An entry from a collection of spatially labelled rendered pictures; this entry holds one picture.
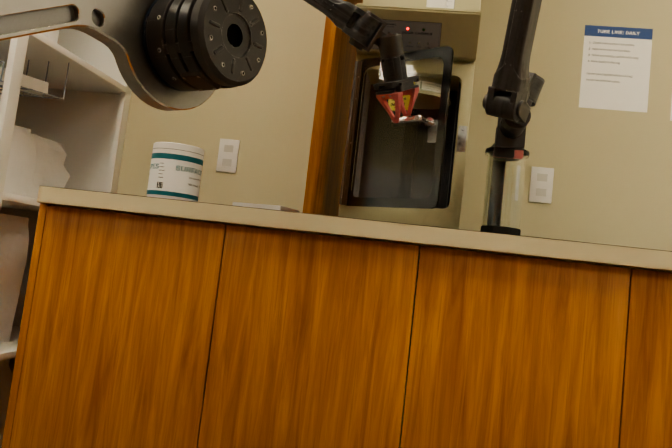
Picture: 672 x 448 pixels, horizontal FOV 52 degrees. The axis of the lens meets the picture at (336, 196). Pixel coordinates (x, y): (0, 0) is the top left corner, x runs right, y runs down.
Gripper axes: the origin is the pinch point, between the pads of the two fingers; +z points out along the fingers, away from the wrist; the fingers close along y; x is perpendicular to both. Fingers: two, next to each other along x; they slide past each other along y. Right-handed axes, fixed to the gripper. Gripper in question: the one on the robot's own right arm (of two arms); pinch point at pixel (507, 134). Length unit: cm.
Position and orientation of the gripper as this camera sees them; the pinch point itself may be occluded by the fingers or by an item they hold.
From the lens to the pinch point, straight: 174.0
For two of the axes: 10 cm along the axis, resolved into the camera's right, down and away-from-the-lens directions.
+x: -9.9, -0.9, 1.5
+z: 1.3, 1.2, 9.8
